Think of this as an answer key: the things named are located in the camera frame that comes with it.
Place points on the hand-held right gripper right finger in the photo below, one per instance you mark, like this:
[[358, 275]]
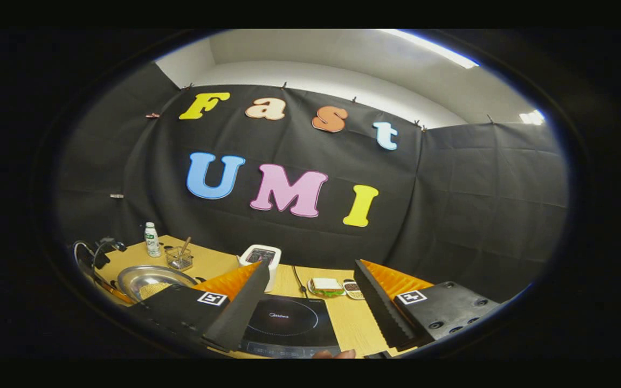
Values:
[[380, 310]]

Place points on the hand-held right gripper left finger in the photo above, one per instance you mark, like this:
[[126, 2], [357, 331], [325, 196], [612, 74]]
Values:
[[240, 310]]

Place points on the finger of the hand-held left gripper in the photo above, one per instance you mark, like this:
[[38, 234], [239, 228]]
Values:
[[116, 295]]

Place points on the stainless steel pot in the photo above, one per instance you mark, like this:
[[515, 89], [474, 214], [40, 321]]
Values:
[[149, 275]]

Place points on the black induction cooktop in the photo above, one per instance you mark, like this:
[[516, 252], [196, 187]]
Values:
[[289, 323]]

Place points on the divided dish of beans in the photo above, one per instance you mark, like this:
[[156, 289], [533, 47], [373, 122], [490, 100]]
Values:
[[353, 290]]

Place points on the pile of soybeans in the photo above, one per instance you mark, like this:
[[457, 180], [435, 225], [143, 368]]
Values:
[[154, 291]]

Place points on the white toaster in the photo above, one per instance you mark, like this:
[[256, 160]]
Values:
[[267, 258]]

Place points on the sandwich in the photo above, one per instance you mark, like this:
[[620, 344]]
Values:
[[326, 285]]

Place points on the white drink bottle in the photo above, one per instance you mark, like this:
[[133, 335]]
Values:
[[152, 242]]

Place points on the black backdrop cloth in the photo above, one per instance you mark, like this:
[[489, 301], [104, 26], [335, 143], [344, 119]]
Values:
[[450, 205]]

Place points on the square ceiling light panel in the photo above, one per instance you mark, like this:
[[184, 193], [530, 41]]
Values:
[[531, 117]]

